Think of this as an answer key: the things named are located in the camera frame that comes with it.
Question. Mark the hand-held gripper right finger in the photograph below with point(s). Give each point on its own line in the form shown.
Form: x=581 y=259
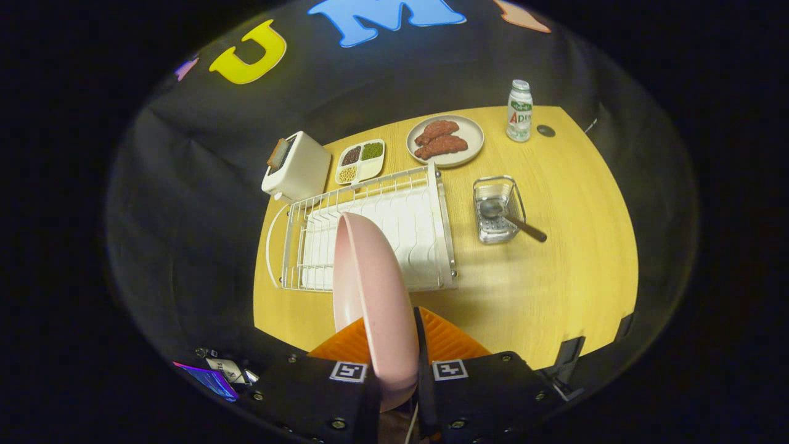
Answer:
x=422 y=345

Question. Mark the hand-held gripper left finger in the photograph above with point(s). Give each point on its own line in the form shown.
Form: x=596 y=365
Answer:
x=308 y=394

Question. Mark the pink plate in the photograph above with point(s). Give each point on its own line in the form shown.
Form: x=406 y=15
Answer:
x=370 y=290

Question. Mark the beige round dish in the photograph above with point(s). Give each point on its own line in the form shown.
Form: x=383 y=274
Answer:
x=471 y=132

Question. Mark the white printed tag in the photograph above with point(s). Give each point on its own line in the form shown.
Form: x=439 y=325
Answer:
x=227 y=369

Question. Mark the white divided bean tray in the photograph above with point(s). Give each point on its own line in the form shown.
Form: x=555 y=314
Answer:
x=370 y=169

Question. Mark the red-brown meat piece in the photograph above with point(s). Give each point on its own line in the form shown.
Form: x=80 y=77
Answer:
x=444 y=147
x=437 y=131

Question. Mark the white toaster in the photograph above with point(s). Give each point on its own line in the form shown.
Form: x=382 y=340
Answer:
x=302 y=169

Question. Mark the black backdrop cloth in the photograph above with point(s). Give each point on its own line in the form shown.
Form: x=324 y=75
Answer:
x=185 y=216

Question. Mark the brown toast slice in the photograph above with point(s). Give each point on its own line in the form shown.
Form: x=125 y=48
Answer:
x=278 y=154

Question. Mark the black table grommet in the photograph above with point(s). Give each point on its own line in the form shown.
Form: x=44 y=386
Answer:
x=546 y=131

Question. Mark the white drink bottle green cap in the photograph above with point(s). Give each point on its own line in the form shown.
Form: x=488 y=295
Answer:
x=519 y=117

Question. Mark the black table bracket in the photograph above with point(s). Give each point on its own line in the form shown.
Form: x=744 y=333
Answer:
x=567 y=364
x=625 y=327

